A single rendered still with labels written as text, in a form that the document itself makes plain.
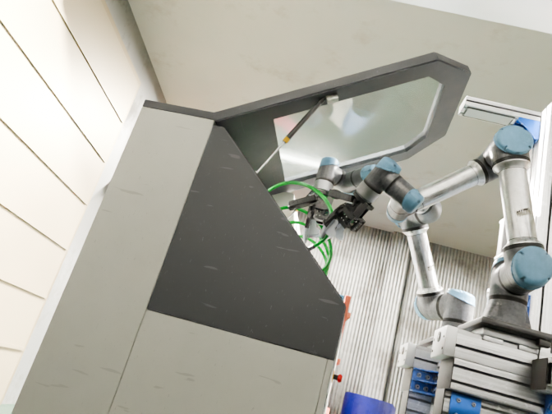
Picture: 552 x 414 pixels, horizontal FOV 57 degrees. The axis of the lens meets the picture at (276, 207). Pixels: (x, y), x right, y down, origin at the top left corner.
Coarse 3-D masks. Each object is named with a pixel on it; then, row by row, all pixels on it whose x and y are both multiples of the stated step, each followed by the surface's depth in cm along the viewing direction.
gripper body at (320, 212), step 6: (312, 192) 199; (324, 192) 196; (318, 198) 197; (330, 198) 196; (312, 204) 195; (318, 204) 196; (324, 204) 196; (330, 204) 196; (312, 210) 193; (318, 210) 194; (324, 210) 194; (312, 216) 194; (318, 216) 193; (324, 216) 192; (318, 222) 198
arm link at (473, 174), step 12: (480, 156) 179; (468, 168) 177; (480, 168) 176; (444, 180) 176; (456, 180) 175; (468, 180) 176; (480, 180) 177; (492, 180) 178; (420, 192) 175; (432, 192) 174; (444, 192) 175; (456, 192) 177; (432, 204) 176; (396, 216) 174
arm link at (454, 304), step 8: (448, 288) 215; (440, 296) 217; (448, 296) 212; (456, 296) 209; (464, 296) 208; (472, 296) 209; (440, 304) 213; (448, 304) 210; (456, 304) 208; (464, 304) 207; (472, 304) 208; (440, 312) 213; (448, 312) 208; (456, 312) 206; (464, 312) 206; (472, 312) 208; (464, 320) 204
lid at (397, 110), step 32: (416, 64) 174; (448, 64) 179; (288, 96) 174; (320, 96) 176; (352, 96) 181; (384, 96) 190; (416, 96) 196; (448, 96) 198; (256, 128) 184; (288, 128) 193; (320, 128) 199; (352, 128) 206; (384, 128) 212; (416, 128) 220; (256, 160) 206; (288, 160) 216; (320, 160) 224; (352, 160) 232
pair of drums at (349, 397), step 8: (344, 400) 619; (352, 400) 604; (360, 400) 599; (368, 400) 596; (376, 400) 595; (344, 408) 611; (352, 408) 599; (360, 408) 595; (368, 408) 592; (376, 408) 592; (384, 408) 595; (392, 408) 604
